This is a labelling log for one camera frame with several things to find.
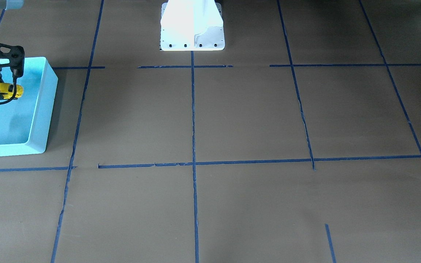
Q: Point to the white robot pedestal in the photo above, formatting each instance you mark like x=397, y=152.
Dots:
x=191, y=25

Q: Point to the yellow beetle toy car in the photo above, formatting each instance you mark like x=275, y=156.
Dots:
x=7, y=91

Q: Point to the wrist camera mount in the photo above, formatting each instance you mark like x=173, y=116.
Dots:
x=12, y=57

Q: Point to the turquoise plastic bin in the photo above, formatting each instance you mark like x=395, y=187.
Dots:
x=25, y=122

